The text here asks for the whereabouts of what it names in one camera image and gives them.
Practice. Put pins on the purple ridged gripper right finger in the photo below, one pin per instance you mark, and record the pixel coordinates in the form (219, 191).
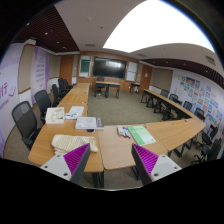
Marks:
(150, 166)

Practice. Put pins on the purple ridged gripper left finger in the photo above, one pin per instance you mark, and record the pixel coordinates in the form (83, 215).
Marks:
(69, 166)

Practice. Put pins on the cream knitted towel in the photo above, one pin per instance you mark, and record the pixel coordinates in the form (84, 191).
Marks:
(65, 143)

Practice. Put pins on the green folder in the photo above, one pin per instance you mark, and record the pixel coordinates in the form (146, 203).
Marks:
(141, 135)

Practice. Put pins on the white book with dark spine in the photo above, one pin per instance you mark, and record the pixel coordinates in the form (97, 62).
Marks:
(89, 123)

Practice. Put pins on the marker pens pack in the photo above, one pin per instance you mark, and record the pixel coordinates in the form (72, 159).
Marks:
(123, 131)

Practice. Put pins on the white box with items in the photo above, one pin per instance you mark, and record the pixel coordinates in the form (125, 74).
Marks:
(55, 115)

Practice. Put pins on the white paper stack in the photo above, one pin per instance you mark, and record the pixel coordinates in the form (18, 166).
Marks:
(74, 112)

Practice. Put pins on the black office chair far right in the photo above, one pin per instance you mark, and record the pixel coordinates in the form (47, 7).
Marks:
(209, 153)

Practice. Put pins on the black office chair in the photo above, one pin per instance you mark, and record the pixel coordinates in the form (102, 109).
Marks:
(43, 101)
(57, 98)
(209, 153)
(26, 122)

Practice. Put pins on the black office chair near left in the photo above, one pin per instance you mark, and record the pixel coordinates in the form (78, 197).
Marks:
(26, 122)

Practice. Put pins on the front wooden desk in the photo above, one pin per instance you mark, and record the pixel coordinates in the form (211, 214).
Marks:
(112, 85)

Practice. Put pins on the black chair behind front desk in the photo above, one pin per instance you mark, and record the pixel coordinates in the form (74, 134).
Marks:
(99, 84)

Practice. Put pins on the white whiteboard right of screen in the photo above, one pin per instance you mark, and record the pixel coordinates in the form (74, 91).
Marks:
(131, 71)

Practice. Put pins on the green white board left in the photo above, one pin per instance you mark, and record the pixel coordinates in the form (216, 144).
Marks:
(85, 62)

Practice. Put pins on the large black wall screen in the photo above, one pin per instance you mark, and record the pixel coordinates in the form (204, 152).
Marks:
(106, 67)

